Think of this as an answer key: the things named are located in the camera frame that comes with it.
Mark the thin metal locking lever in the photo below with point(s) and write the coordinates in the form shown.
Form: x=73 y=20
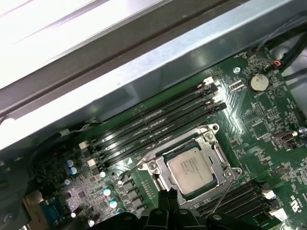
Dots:
x=223 y=196
x=144 y=159

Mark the round coin cell battery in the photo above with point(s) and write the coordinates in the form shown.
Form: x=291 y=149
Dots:
x=257 y=82

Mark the black PC case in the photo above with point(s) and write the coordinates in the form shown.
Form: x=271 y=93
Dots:
x=168 y=60

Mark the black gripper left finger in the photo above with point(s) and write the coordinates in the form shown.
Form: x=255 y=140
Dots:
x=156 y=218

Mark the silver internal port connector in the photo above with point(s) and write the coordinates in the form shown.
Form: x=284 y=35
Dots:
x=284 y=138

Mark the silver CPU chip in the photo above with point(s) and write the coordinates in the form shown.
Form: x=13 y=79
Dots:
x=192 y=170

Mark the green motherboard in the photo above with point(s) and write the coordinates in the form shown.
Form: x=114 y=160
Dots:
x=263 y=107

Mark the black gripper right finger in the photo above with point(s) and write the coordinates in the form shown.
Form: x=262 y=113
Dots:
x=182 y=220

